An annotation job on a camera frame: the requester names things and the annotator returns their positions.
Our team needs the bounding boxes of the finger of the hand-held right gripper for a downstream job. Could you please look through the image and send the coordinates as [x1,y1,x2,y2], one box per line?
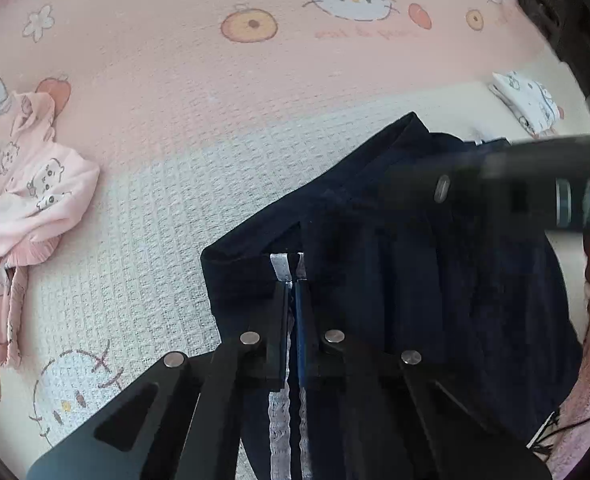
[385,147,510,213]

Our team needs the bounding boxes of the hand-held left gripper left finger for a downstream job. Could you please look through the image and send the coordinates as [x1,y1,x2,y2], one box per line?
[25,280,293,480]

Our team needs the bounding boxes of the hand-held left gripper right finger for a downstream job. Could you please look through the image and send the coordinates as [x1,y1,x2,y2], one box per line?
[295,280,556,480]

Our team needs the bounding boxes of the navy shorts with white stripes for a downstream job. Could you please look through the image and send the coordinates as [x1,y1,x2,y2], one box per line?
[200,111,583,480]

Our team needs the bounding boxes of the folded white printed garment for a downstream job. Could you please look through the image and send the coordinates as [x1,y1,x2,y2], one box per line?
[490,70,563,137]

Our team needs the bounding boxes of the pink white printed sofa blanket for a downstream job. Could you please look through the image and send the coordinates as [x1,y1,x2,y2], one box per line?
[0,0,590,480]

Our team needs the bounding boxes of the pink printed pants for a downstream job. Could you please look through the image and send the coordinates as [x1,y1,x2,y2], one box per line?
[0,240,62,368]

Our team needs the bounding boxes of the pink printed top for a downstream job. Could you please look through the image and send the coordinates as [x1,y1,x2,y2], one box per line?
[0,91,100,263]

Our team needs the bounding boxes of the black cable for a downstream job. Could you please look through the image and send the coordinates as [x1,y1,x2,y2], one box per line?
[527,407,590,453]

